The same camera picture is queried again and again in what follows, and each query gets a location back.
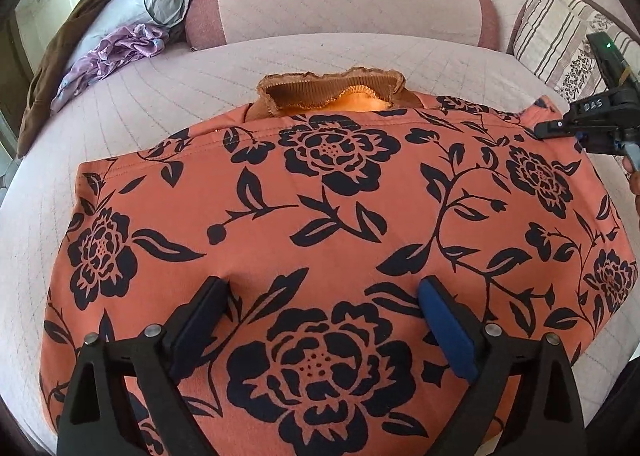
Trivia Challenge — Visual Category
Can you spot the purple garment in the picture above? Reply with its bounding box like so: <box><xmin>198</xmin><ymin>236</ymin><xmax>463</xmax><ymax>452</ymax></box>
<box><xmin>50</xmin><ymin>22</ymin><xmax>168</xmax><ymax>112</ymax></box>

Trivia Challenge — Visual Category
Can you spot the person's right hand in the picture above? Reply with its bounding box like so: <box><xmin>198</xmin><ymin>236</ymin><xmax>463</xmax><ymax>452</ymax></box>
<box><xmin>622</xmin><ymin>156</ymin><xmax>640</xmax><ymax>209</ymax></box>

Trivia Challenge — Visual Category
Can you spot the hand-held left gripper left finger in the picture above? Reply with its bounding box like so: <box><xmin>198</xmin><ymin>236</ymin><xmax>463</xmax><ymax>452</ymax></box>
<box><xmin>56</xmin><ymin>276</ymin><xmax>232</xmax><ymax>456</ymax></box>

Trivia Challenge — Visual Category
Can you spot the brown garment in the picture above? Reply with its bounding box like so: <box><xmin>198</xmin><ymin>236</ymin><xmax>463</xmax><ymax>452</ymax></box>
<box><xmin>17</xmin><ymin>0</ymin><xmax>133</xmax><ymax>157</ymax></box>

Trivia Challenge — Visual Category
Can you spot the striped floral cushion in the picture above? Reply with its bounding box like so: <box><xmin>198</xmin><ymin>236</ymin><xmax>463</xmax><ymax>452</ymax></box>
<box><xmin>507</xmin><ymin>0</ymin><xmax>640</xmax><ymax>102</ymax></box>

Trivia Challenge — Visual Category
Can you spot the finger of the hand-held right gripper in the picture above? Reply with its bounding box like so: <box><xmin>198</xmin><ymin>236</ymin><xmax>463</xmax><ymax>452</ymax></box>
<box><xmin>532</xmin><ymin>116</ymin><xmax>588</xmax><ymax>141</ymax></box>

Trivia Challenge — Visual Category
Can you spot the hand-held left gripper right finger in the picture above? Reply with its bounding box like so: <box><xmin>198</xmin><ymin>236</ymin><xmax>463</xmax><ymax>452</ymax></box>
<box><xmin>417</xmin><ymin>275</ymin><xmax>586</xmax><ymax>456</ymax></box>

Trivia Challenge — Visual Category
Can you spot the pink bolster cushion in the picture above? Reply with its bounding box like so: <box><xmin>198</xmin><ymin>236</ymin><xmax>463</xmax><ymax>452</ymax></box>
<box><xmin>184</xmin><ymin>0</ymin><xmax>501</xmax><ymax>51</ymax></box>

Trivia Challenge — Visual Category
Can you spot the pink quilted sofa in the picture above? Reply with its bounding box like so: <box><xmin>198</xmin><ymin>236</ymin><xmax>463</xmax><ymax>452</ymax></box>
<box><xmin>0</xmin><ymin>0</ymin><xmax>640</xmax><ymax>456</ymax></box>

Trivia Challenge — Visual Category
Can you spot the orange floral blouse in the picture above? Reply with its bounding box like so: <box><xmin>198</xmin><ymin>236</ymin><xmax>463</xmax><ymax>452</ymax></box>
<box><xmin>39</xmin><ymin>67</ymin><xmax>640</xmax><ymax>456</ymax></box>

